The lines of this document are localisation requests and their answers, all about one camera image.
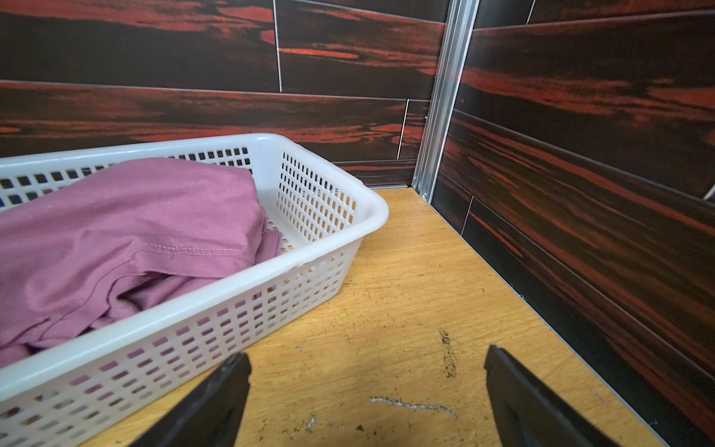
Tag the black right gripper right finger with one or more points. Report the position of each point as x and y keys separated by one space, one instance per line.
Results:
x=528 y=413

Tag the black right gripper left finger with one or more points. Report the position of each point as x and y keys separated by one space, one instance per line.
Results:
x=211 y=414

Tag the magenta t-shirt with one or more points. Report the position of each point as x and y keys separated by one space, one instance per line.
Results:
x=121 y=241

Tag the white perforated plastic basket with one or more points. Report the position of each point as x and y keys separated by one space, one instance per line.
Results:
x=66 y=395

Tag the aluminium right corner post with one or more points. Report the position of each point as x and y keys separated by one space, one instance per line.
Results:
x=457 y=35

